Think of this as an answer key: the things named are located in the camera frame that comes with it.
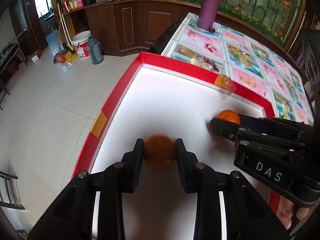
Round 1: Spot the orange tangerine fruit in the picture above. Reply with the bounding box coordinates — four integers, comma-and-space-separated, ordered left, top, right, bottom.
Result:
144, 134, 176, 168

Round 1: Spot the right human hand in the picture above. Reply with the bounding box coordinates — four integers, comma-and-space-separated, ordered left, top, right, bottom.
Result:
276, 196, 319, 230

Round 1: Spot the colourful fruit print tablecloth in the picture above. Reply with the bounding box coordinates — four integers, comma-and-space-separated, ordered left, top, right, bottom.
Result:
161, 13, 314, 125

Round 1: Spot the red white box lid tray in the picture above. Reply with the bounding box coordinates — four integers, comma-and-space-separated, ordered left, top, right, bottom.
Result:
71, 51, 282, 214

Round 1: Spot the purple thermos bottle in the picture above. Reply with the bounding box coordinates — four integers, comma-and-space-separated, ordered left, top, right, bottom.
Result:
197, 0, 220, 30

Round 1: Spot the yellow broom and dustpan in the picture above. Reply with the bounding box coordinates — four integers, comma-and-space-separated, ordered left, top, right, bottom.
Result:
53, 3, 77, 63

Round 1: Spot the grey thermos jug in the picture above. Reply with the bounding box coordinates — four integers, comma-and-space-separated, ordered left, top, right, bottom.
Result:
87, 36, 104, 64

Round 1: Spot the white plastic bucket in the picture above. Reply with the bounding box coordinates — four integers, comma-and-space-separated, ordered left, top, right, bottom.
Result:
71, 30, 91, 59

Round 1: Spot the dark wooden cabinet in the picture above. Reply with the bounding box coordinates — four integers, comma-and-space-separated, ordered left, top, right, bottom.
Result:
52, 0, 308, 84

